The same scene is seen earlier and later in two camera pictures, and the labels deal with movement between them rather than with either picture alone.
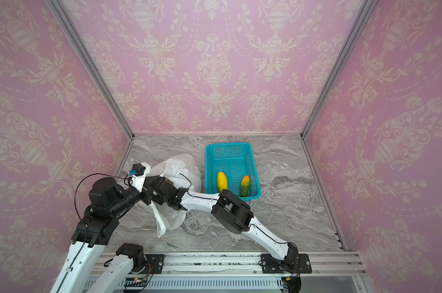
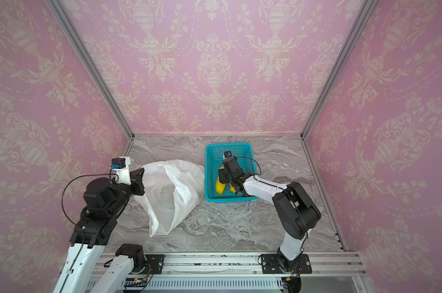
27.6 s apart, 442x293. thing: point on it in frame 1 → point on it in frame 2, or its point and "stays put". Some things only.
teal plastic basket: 236,160 stays put
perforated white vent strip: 204,284 stays put
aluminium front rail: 323,264 stays put
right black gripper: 166,190 → 228,160
